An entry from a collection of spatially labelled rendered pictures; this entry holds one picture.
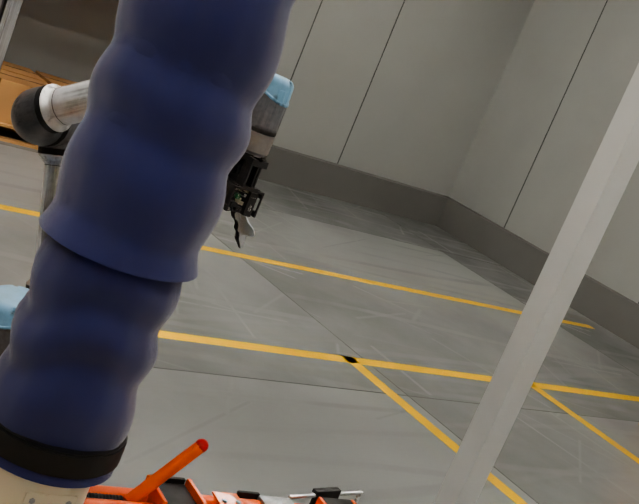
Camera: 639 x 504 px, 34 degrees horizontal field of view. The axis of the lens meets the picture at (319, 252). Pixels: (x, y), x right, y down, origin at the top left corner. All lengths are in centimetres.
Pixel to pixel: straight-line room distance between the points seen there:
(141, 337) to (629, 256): 1090
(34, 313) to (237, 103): 41
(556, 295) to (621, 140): 69
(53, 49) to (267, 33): 933
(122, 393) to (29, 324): 17
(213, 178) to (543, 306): 317
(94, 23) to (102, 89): 936
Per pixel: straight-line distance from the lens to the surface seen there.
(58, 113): 210
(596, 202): 443
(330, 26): 1214
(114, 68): 142
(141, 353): 152
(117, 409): 156
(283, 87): 199
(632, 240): 1226
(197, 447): 176
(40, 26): 1062
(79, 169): 145
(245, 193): 201
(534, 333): 451
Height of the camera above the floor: 202
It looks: 12 degrees down
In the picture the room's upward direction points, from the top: 23 degrees clockwise
